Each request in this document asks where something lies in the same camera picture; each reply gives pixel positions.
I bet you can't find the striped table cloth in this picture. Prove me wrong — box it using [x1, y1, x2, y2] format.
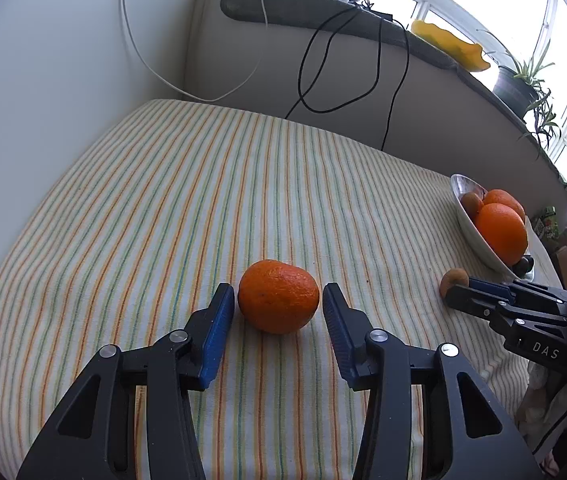
[0, 100, 529, 478]

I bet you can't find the brown kiwi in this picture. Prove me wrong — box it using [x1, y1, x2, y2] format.
[460, 192, 484, 221]
[439, 268, 469, 299]

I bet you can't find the yellow wavy bowl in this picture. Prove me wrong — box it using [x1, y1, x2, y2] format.
[410, 20, 491, 73]

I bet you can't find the mandarin orange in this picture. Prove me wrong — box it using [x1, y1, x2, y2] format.
[238, 259, 319, 335]

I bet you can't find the white cable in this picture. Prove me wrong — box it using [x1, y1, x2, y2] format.
[118, 0, 270, 104]

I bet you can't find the large orange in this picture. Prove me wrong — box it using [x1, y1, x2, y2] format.
[474, 203, 529, 266]

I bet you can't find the green package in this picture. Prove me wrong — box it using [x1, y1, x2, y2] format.
[533, 206, 559, 242]

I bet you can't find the grey sill mat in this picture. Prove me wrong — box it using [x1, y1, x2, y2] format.
[220, 0, 567, 196]

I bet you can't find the white floral plate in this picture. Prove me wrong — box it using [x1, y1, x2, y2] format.
[449, 174, 530, 280]

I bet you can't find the black cable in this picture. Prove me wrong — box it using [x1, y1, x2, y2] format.
[283, 5, 411, 154]

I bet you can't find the potted green plant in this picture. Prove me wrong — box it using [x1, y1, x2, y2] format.
[483, 30, 562, 148]

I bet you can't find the yellow-green plum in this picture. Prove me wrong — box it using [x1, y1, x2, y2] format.
[511, 254, 535, 278]

